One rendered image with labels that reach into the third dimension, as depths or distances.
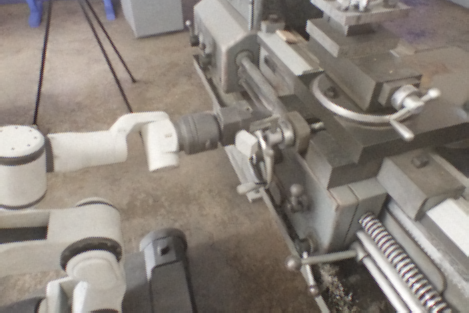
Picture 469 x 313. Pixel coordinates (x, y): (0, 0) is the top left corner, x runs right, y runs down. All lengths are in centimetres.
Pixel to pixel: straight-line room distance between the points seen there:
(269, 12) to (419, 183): 90
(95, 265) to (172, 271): 52
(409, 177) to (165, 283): 93
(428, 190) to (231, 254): 103
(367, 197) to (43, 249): 76
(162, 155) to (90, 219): 32
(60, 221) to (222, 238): 90
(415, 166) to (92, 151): 68
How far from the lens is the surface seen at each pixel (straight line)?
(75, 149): 68
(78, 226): 96
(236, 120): 74
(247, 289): 158
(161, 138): 72
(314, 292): 97
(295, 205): 96
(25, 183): 65
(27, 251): 96
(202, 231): 172
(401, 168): 85
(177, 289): 138
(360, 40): 91
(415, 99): 81
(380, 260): 94
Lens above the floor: 142
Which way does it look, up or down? 40 degrees down
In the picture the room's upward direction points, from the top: 1 degrees clockwise
